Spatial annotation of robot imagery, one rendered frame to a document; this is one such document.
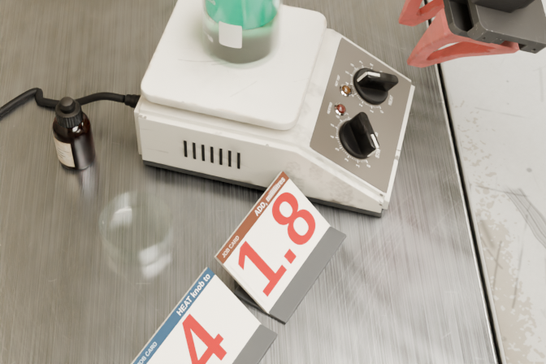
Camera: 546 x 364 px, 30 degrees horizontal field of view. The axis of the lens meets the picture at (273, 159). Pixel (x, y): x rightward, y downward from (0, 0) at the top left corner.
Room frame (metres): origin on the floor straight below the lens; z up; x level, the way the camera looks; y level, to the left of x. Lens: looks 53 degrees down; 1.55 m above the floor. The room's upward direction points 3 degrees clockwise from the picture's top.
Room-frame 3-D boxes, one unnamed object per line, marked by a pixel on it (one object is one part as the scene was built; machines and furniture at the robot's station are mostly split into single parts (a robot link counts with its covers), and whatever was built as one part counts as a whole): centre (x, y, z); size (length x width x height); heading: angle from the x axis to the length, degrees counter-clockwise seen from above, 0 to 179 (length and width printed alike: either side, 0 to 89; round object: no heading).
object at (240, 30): (0.55, 0.03, 1.03); 0.07 x 0.06 x 0.08; 29
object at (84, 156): (0.49, 0.16, 0.93); 0.03 x 0.03 x 0.07
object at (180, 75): (0.53, 0.03, 0.98); 0.12 x 0.12 x 0.01; 78
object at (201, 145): (0.53, 0.01, 0.94); 0.22 x 0.13 x 0.08; 78
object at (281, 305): (0.40, -0.01, 0.92); 0.09 x 0.06 x 0.04; 151
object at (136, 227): (0.42, 0.10, 0.91); 0.06 x 0.06 x 0.02
